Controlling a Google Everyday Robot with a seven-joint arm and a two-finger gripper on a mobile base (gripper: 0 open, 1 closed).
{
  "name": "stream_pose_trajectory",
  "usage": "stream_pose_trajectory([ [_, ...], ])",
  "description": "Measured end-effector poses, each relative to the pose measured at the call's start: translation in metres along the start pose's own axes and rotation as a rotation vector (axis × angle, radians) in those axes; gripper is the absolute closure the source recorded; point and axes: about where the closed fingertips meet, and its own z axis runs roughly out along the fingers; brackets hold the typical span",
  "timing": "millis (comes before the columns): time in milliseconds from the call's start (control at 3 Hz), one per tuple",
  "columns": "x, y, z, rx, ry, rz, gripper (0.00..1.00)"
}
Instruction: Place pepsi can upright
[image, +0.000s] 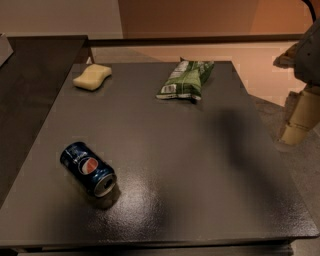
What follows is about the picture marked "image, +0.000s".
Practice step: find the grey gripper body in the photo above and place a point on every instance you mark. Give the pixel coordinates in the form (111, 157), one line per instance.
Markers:
(309, 56)

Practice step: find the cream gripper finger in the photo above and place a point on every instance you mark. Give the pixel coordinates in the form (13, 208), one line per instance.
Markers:
(286, 59)
(302, 114)

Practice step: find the blue pepsi can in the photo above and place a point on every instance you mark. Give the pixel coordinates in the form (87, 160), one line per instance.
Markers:
(97, 177)

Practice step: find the green chip bag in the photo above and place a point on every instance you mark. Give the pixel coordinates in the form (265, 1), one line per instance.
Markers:
(186, 80)

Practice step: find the yellow sponge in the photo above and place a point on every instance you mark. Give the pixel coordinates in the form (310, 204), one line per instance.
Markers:
(92, 77)

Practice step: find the grey object at left edge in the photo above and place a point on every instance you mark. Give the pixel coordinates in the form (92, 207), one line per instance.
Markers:
(5, 49)

